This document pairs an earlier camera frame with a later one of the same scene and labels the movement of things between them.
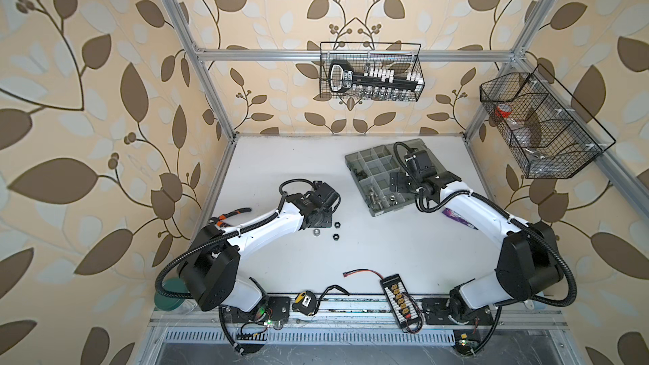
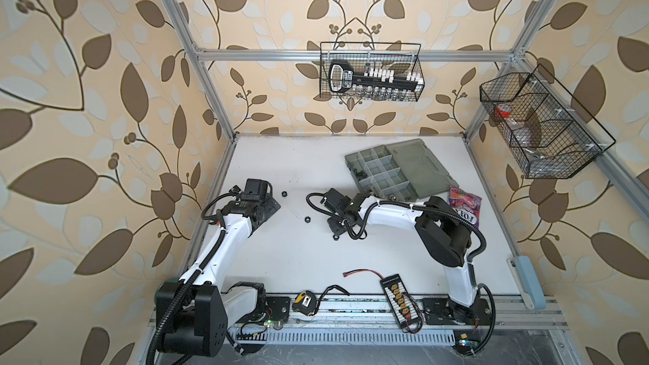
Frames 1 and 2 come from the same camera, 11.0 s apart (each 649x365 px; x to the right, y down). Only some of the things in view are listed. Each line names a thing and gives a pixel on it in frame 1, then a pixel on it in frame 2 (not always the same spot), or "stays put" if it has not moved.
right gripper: (400, 181) -> (335, 230)
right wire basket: (550, 135) stays put
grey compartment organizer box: (370, 171) stays put
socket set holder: (341, 78) stays put
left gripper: (329, 221) -> (270, 204)
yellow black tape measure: (305, 302) stays put
